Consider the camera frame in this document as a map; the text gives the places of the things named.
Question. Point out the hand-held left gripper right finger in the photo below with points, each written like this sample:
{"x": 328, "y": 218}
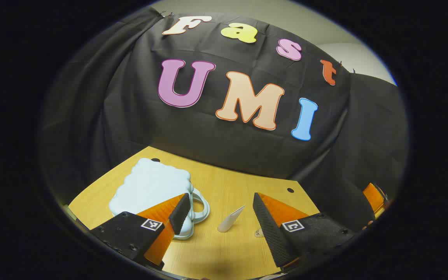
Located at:
{"x": 270, "y": 229}

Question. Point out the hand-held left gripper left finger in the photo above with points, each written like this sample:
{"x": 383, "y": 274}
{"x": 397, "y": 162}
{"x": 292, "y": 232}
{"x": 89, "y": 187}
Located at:
{"x": 180, "y": 214}

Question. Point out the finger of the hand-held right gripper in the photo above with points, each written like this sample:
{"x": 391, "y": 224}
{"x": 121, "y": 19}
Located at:
{"x": 372, "y": 197}

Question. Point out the white skin care tube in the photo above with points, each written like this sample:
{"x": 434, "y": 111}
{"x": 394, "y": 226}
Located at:
{"x": 230, "y": 221}

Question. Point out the black backdrop cloth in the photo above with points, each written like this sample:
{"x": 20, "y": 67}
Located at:
{"x": 208, "y": 149}

